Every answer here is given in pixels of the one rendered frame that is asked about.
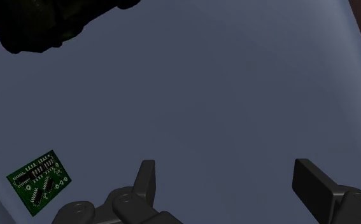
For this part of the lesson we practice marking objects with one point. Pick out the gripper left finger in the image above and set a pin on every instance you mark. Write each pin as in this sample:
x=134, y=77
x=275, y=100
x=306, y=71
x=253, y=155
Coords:
x=136, y=198

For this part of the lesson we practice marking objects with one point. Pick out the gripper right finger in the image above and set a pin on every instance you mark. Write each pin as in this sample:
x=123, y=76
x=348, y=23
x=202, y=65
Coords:
x=323, y=189

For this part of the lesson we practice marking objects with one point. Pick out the green circuit board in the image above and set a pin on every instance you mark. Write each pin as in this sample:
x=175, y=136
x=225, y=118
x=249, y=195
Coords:
x=39, y=182

